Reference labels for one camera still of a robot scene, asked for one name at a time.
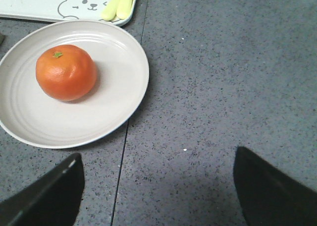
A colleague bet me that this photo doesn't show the yellow utensil right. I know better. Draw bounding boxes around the yellow utensil right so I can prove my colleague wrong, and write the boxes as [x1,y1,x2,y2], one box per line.
[116,0,133,19]

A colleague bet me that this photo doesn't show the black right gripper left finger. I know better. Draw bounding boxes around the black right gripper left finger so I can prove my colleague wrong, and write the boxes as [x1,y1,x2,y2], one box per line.
[0,153,85,226]

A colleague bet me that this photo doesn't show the yellow utensil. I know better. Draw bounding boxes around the yellow utensil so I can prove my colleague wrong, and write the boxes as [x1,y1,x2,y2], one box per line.
[101,0,119,21]
[116,0,133,19]

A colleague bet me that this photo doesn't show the beige round plate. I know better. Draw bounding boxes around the beige round plate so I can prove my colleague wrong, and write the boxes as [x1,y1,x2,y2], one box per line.
[0,20,149,149]

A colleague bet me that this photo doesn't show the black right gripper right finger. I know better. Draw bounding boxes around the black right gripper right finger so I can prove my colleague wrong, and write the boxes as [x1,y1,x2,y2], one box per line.
[233,147,317,226]

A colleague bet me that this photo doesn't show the white bear-print tray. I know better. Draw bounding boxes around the white bear-print tray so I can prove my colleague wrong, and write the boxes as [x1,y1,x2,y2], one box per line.
[0,0,141,27]

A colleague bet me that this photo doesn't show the orange fruit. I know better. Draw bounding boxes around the orange fruit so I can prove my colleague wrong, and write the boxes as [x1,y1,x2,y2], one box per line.
[36,45,98,101]

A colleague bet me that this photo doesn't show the yellow utensil left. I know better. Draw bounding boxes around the yellow utensil left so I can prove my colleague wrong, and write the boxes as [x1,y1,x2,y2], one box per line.
[101,0,119,21]

